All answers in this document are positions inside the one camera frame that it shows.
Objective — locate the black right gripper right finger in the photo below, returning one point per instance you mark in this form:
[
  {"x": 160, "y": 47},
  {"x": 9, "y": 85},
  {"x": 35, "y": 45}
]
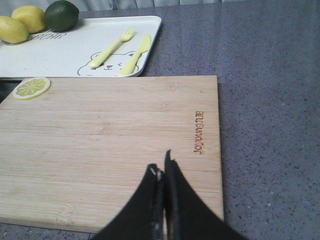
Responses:
[{"x": 187, "y": 216}]

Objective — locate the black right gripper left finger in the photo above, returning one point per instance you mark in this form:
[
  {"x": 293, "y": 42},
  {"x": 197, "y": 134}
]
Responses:
[{"x": 143, "y": 216}]

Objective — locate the white tray with bear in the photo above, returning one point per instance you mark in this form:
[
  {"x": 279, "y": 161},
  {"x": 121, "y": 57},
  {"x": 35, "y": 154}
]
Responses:
[{"x": 68, "y": 54}]

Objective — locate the wooden cutting board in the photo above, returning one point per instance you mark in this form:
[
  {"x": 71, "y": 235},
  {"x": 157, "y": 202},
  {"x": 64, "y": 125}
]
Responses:
[{"x": 71, "y": 158}]

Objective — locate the yellow plastic knife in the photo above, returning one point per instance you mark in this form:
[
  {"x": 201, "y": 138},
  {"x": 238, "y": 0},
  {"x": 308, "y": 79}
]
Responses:
[{"x": 130, "y": 66}]

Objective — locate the lemon slice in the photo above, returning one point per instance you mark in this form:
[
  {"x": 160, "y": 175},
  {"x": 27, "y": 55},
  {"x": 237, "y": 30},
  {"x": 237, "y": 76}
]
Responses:
[{"x": 31, "y": 88}]

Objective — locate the yellow plastic fork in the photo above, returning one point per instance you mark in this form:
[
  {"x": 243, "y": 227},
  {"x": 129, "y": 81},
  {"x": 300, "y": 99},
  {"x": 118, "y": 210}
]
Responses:
[{"x": 99, "y": 59}]

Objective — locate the green lime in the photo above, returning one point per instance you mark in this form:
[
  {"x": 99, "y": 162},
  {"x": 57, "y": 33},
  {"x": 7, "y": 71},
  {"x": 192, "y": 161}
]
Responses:
[{"x": 61, "y": 16}]

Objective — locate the rear yellow lemon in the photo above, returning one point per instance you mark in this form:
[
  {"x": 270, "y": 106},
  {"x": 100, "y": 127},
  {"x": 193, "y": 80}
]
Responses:
[{"x": 32, "y": 17}]

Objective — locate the yellow lemon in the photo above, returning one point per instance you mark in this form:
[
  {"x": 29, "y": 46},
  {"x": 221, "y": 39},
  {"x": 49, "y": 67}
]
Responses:
[
  {"x": 32, "y": 17},
  {"x": 12, "y": 31}
]

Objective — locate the front yellow lemon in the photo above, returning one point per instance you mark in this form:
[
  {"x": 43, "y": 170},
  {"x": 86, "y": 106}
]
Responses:
[{"x": 12, "y": 31}]

